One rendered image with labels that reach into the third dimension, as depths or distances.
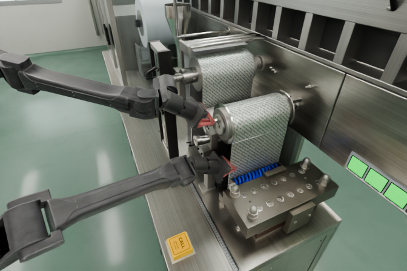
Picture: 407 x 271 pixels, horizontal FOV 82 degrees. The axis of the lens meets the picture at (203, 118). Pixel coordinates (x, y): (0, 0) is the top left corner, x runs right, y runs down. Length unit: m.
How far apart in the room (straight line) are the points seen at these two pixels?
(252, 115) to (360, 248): 1.62
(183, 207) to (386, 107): 0.75
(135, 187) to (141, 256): 1.36
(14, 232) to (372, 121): 0.87
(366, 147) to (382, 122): 0.10
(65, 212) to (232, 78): 0.72
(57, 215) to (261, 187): 0.64
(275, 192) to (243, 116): 0.31
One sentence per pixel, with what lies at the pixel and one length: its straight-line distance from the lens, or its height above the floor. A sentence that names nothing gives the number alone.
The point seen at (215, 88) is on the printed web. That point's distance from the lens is 0.95.
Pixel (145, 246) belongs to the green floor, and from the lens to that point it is 1.98.
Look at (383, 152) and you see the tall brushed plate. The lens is 0.83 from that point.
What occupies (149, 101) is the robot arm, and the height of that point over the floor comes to 1.41.
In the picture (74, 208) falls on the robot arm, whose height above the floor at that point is 1.30.
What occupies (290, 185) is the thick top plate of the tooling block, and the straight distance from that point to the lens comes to 0.95.
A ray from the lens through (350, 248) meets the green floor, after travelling 2.20.
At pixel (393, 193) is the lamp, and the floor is 1.18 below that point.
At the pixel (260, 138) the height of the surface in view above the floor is 1.19.
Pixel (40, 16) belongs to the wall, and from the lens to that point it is 6.21.
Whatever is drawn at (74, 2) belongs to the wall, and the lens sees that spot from 6.12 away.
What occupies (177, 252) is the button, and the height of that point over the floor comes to 0.92.
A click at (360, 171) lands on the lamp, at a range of 0.89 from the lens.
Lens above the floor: 1.72
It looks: 34 degrees down
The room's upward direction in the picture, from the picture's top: straight up
